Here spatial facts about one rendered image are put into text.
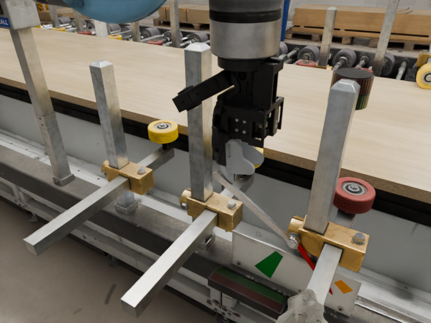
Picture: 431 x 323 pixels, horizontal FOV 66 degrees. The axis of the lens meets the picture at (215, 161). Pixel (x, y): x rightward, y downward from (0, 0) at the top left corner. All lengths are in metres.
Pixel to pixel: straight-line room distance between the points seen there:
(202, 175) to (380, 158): 0.41
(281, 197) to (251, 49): 0.55
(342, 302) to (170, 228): 0.43
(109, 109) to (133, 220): 0.30
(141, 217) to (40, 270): 1.04
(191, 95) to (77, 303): 1.32
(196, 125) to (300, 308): 0.35
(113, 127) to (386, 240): 0.69
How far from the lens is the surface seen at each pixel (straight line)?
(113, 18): 0.27
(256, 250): 0.71
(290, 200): 0.89
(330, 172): 0.55
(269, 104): 0.45
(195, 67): 0.59
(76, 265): 1.84
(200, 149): 0.64
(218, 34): 0.43
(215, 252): 0.80
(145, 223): 0.89
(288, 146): 0.82
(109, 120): 0.79
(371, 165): 0.81
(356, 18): 6.46
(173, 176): 1.07
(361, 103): 0.55
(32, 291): 1.81
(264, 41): 0.42
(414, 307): 0.93
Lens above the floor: 1.29
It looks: 32 degrees down
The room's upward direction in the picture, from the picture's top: straight up
